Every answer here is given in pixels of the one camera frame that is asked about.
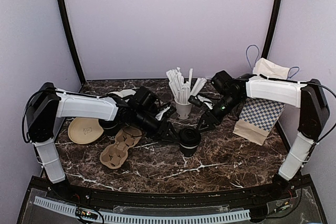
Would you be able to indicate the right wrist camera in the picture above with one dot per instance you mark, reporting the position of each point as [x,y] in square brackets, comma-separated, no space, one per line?
[220,82]

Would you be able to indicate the white cup holding straws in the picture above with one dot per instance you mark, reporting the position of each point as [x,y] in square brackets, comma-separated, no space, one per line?
[183,110]

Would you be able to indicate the black front rail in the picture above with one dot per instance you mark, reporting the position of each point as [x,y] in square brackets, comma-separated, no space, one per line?
[246,198]

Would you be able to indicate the black coffee cup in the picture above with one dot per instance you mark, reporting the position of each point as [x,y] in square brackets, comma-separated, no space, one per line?
[110,128]
[187,151]

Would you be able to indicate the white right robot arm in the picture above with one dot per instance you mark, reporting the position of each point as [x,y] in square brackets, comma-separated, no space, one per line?
[303,122]

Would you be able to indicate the beige round plate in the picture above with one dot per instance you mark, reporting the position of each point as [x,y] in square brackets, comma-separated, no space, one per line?
[84,130]

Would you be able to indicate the white ceramic bowl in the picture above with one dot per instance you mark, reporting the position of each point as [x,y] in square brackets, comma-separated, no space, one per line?
[124,93]

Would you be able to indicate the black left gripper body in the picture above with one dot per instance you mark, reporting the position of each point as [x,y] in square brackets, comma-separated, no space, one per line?
[146,125]

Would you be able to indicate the checkered paper bag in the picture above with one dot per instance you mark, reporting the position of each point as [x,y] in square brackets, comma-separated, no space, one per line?
[259,116]

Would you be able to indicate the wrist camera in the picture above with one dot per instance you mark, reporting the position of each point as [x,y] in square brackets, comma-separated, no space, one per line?
[145,97]
[220,82]

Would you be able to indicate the white slotted cable duct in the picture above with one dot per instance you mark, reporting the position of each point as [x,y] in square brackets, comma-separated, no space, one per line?
[140,215]

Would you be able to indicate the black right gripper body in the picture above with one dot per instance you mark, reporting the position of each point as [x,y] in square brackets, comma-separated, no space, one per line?
[230,104]

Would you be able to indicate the brown pulp cup carrier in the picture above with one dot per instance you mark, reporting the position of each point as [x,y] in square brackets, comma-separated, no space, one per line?
[114,155]

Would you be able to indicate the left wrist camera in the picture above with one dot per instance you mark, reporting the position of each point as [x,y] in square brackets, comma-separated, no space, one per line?
[145,97]

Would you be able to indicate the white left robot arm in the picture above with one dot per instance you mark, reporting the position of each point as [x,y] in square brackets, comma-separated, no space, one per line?
[49,103]

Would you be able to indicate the bundle of wrapped straws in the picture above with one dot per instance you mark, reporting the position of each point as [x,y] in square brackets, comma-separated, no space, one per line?
[182,89]

